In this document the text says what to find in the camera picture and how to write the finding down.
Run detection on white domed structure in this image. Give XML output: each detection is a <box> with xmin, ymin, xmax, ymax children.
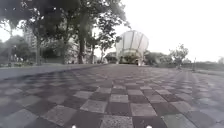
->
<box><xmin>114</xmin><ymin>29</ymin><xmax>150</xmax><ymax>66</ymax></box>

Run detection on checkered stone paved path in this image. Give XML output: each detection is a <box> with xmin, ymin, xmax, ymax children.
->
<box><xmin>0</xmin><ymin>63</ymin><xmax>224</xmax><ymax>128</ymax></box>

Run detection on pale building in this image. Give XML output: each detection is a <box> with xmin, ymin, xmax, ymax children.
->
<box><xmin>22</xmin><ymin>26</ymin><xmax>98</xmax><ymax>65</ymax></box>

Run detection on dark bushes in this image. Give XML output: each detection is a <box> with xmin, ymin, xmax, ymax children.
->
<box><xmin>143</xmin><ymin>50</ymin><xmax>174</xmax><ymax>67</ymax></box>

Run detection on group of large trees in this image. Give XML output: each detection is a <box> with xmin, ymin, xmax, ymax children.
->
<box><xmin>0</xmin><ymin>0</ymin><xmax>132</xmax><ymax>66</ymax></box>

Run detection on small leafy tree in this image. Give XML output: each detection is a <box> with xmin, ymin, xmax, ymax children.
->
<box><xmin>168</xmin><ymin>42</ymin><xmax>190</xmax><ymax>70</ymax></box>

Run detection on short pole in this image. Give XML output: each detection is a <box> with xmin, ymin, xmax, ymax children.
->
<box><xmin>193</xmin><ymin>56</ymin><xmax>198</xmax><ymax>72</ymax></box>

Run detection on dark hedge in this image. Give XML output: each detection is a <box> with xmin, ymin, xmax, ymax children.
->
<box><xmin>196</xmin><ymin>61</ymin><xmax>224</xmax><ymax>72</ymax></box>

